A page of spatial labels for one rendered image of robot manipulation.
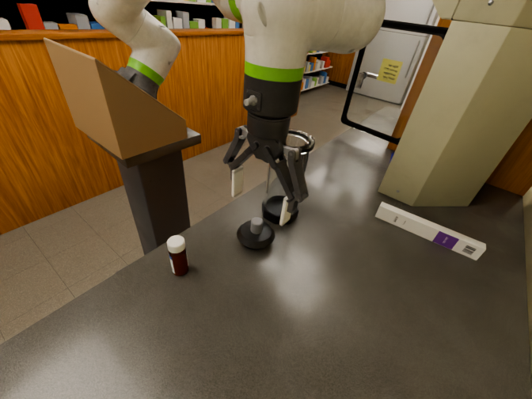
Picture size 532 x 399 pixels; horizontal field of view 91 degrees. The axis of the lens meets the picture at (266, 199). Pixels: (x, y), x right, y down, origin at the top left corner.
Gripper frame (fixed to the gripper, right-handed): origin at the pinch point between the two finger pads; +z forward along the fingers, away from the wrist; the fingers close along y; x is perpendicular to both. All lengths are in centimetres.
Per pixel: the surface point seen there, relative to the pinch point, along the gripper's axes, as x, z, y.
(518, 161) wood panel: 81, 0, 48
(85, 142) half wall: 27, 59, -180
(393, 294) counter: 8.1, 11.6, 31.4
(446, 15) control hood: 44, -36, 14
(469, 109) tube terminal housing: 45, -19, 27
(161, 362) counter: -30.4, 11.9, 5.7
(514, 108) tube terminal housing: 53, -20, 35
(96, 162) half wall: 29, 77, -180
